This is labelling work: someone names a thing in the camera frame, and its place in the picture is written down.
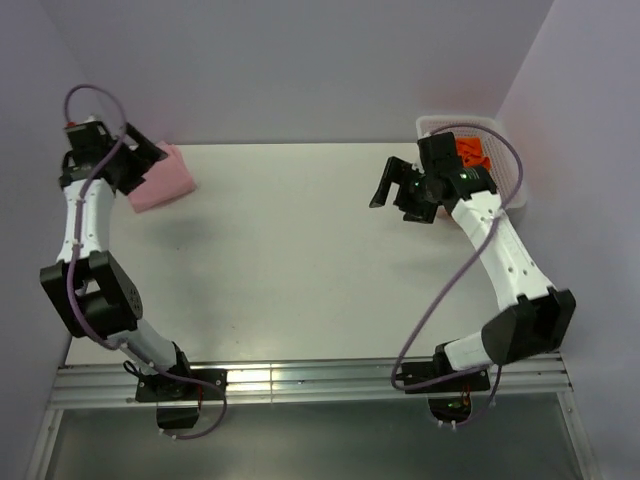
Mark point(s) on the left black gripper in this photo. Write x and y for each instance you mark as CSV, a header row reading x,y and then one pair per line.
x,y
130,182

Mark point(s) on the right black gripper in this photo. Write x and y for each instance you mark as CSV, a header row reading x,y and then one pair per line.
x,y
395,171

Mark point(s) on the pink t shirt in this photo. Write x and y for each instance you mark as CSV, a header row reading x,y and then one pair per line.
x,y
167,181

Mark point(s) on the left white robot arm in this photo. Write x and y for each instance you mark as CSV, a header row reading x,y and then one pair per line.
x,y
88,288

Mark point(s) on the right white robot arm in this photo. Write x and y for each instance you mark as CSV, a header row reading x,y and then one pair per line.
x,y
534,315

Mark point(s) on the orange t shirt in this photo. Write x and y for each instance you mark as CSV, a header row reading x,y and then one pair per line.
x,y
470,150

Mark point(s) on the white plastic basket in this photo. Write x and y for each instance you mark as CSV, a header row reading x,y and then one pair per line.
x,y
504,170

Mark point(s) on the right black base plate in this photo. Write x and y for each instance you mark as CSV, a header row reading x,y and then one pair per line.
x,y
466,395

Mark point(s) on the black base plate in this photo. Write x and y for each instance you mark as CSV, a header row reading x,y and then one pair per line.
x,y
466,395
179,403

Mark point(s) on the aluminium rail frame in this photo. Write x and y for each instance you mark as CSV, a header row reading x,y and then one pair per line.
x,y
307,321

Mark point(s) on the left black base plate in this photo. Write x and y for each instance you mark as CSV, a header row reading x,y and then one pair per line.
x,y
179,403

